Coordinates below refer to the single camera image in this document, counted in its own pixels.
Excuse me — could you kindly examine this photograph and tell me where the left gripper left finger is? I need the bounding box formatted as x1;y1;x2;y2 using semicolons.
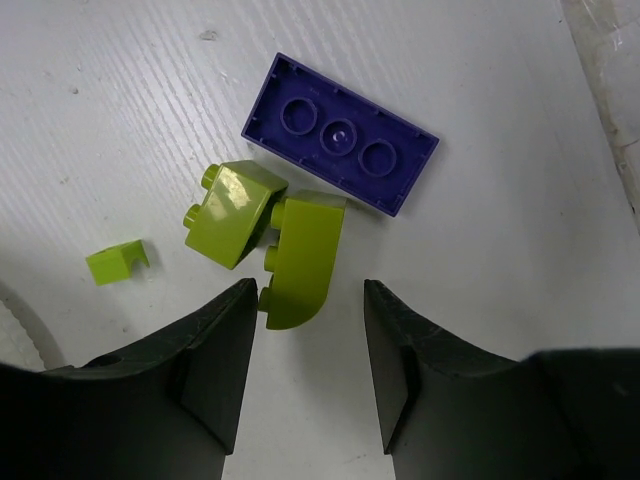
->
1;278;257;479

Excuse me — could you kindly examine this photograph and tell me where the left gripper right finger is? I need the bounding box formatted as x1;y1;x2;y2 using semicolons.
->
364;280;639;479

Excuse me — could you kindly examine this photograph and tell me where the lime lego slope brick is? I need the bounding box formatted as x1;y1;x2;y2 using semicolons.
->
183;160;289;270

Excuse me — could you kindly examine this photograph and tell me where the white divided round container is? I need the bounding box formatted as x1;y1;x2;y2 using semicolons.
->
1;282;68;369

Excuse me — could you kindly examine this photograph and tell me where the blue lego plate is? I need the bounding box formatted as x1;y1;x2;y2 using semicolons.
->
242;53;439;217

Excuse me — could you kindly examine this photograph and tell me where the small lime lego cube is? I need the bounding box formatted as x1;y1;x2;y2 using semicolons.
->
85;239;150;286

